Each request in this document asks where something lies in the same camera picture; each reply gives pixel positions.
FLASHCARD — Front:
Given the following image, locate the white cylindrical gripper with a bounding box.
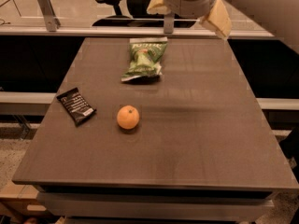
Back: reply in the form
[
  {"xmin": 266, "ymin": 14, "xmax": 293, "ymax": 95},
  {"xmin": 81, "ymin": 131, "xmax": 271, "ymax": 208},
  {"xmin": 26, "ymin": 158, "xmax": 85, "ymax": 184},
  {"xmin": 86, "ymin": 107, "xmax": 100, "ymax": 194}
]
[{"xmin": 147, "ymin": 0, "xmax": 232, "ymax": 40}]

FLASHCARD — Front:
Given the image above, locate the green jalapeno chip bag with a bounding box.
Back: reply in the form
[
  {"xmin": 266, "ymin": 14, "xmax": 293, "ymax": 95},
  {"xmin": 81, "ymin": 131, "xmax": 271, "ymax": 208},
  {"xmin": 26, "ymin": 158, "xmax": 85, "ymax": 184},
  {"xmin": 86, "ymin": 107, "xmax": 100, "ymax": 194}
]
[{"xmin": 121, "ymin": 37, "xmax": 167, "ymax": 82}]

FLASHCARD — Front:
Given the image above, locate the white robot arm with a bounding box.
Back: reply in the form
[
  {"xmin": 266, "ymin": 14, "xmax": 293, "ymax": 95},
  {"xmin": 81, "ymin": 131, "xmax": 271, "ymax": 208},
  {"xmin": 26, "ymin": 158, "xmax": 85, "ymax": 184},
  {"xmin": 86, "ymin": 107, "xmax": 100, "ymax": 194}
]
[{"xmin": 147, "ymin": 0, "xmax": 299, "ymax": 52}]

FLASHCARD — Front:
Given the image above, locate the black office chair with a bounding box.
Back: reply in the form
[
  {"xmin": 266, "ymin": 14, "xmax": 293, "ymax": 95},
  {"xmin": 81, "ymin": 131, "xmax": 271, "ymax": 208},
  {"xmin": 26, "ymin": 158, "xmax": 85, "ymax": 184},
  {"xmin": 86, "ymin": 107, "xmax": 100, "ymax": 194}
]
[{"xmin": 92, "ymin": 0, "xmax": 200, "ymax": 29}]

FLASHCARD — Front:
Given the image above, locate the orange fruit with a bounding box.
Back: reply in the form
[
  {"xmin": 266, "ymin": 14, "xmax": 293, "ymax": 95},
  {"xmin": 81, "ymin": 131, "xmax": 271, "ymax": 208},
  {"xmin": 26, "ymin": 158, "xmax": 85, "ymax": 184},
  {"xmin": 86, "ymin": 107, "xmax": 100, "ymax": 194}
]
[{"xmin": 117, "ymin": 105, "xmax": 140, "ymax": 130}]

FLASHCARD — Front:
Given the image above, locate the black snack bar wrapper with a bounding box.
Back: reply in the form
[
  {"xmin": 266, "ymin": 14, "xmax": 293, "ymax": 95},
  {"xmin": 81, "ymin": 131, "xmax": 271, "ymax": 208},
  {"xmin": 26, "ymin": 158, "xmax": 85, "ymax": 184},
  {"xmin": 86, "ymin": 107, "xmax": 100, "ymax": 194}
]
[{"xmin": 56, "ymin": 88, "xmax": 96, "ymax": 126}]

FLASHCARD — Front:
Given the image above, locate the cardboard box under table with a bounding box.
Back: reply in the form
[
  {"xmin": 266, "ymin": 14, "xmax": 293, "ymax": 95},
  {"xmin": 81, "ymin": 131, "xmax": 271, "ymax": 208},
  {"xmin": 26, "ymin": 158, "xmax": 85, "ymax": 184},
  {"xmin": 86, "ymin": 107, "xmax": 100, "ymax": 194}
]
[{"xmin": 0, "ymin": 181, "xmax": 53, "ymax": 224}]

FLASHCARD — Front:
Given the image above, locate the middle metal bracket post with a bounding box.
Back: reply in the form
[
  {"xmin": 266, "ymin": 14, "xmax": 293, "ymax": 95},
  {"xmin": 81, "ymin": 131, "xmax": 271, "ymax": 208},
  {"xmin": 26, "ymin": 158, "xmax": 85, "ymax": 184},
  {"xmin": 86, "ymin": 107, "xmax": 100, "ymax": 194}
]
[{"xmin": 164, "ymin": 13, "xmax": 175, "ymax": 34}]

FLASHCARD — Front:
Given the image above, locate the metal bracket post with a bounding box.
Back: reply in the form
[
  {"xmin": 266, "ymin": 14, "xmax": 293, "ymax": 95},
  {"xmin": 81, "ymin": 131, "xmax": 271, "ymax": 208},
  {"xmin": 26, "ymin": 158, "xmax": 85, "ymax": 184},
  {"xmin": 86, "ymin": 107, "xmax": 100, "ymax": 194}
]
[
  {"xmin": 164, "ymin": 13, "xmax": 175, "ymax": 34},
  {"xmin": 37, "ymin": 0, "xmax": 61, "ymax": 32}
]

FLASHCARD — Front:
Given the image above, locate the left metal bracket post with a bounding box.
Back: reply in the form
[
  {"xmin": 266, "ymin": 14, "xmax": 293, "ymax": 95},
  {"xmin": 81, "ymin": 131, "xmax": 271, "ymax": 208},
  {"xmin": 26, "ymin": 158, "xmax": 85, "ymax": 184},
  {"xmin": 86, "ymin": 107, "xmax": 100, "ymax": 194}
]
[{"xmin": 37, "ymin": 0, "xmax": 61, "ymax": 32}]

